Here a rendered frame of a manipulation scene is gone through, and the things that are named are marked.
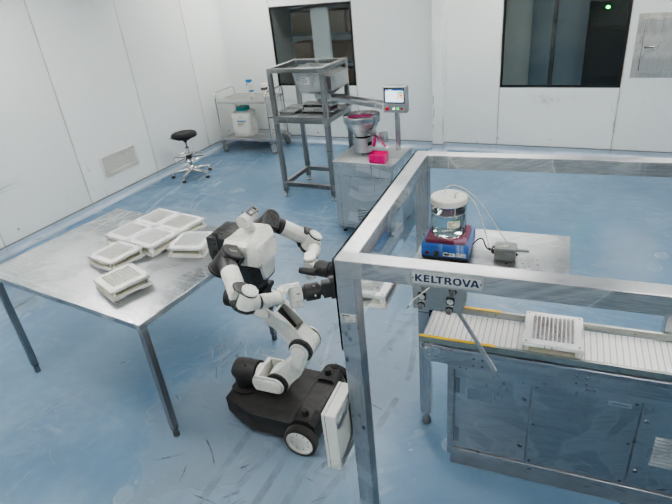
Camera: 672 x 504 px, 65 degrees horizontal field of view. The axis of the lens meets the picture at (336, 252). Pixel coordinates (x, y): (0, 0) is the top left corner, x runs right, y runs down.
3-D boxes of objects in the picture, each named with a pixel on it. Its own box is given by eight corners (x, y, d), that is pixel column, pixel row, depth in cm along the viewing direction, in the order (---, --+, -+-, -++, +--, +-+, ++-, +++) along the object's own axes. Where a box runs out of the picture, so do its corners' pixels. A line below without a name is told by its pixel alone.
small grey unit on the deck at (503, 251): (486, 260, 223) (487, 247, 220) (488, 252, 228) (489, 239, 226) (516, 263, 218) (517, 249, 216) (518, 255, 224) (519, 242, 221)
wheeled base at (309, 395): (219, 427, 322) (207, 385, 307) (260, 371, 364) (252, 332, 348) (315, 452, 299) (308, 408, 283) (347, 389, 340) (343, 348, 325)
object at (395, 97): (384, 151, 526) (381, 86, 497) (388, 148, 534) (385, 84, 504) (406, 152, 516) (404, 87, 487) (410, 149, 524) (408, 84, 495)
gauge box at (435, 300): (412, 307, 237) (411, 269, 228) (418, 295, 246) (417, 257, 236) (462, 314, 229) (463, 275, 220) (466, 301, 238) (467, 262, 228)
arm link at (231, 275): (236, 295, 233) (224, 261, 248) (229, 316, 240) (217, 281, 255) (261, 295, 239) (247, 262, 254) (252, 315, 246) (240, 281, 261)
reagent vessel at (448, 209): (427, 238, 226) (426, 197, 217) (434, 222, 238) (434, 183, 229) (463, 241, 220) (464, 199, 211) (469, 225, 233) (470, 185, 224)
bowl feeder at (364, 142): (340, 156, 525) (336, 118, 508) (355, 145, 553) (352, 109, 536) (386, 159, 505) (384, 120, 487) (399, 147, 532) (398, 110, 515)
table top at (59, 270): (-15, 277, 352) (-18, 272, 350) (118, 211, 433) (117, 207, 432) (140, 331, 280) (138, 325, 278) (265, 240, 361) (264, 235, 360)
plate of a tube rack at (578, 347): (521, 345, 232) (522, 341, 231) (525, 313, 252) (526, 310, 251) (583, 354, 223) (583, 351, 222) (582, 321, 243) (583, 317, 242)
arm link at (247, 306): (284, 296, 247) (249, 303, 235) (277, 311, 253) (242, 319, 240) (273, 281, 253) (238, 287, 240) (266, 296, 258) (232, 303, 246)
